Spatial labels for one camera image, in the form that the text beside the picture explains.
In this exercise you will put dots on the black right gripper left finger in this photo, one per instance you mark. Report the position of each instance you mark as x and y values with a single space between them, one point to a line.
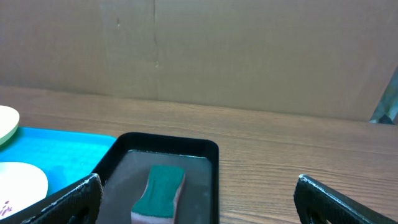
77 203

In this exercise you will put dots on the light blue plate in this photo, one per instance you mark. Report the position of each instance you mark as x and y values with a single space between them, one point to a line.
22 185

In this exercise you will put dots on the black water tray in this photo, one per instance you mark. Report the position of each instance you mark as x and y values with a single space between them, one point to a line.
124 172

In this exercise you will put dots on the yellow plate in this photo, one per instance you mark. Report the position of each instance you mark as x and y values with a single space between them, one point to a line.
9 123

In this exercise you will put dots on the teal plastic tray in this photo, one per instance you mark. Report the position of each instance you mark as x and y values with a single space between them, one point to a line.
64 156

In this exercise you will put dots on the green scrub sponge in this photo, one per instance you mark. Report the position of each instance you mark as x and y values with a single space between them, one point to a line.
158 204

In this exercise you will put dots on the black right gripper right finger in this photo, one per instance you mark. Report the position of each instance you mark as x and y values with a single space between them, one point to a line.
316 202

